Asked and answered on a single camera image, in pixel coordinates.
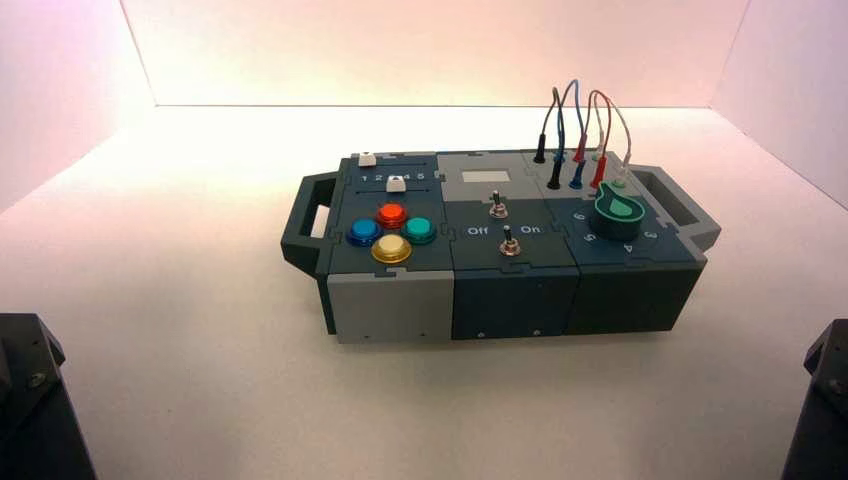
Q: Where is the green round push button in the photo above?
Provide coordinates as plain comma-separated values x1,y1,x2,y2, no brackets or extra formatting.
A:
401,216,438,246

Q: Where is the yellow round push button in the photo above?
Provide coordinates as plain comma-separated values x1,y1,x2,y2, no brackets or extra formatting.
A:
370,234,413,266

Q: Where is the red round push button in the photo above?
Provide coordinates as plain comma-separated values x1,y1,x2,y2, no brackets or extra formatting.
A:
376,202,408,231

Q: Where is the blue round push button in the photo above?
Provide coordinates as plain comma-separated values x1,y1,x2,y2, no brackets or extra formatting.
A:
346,218,384,248

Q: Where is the dark grey control box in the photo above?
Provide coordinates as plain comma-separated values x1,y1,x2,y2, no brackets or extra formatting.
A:
280,150,723,345

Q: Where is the green rotary dial knob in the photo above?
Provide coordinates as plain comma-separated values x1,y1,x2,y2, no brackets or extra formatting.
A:
588,185,647,242

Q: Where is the black jumper cable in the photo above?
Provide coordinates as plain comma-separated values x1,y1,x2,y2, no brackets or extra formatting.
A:
533,86,564,191

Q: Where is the blue jumper cable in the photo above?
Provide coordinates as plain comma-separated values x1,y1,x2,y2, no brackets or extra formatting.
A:
553,79,590,191

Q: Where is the red jumper cable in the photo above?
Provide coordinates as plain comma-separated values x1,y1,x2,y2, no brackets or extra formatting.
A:
572,89,613,191

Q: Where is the white jumper cable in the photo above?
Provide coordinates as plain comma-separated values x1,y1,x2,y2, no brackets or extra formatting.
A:
590,93,635,191

